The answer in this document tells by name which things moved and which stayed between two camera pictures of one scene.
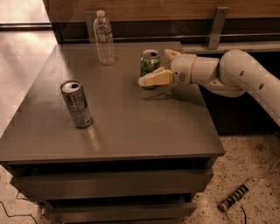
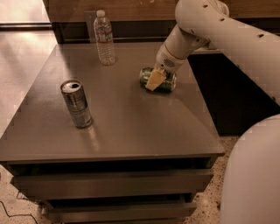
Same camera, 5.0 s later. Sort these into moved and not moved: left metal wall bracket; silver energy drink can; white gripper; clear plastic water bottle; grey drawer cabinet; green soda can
Moved: white gripper; green soda can
Not moved: silver energy drink can; clear plastic water bottle; left metal wall bracket; grey drawer cabinet
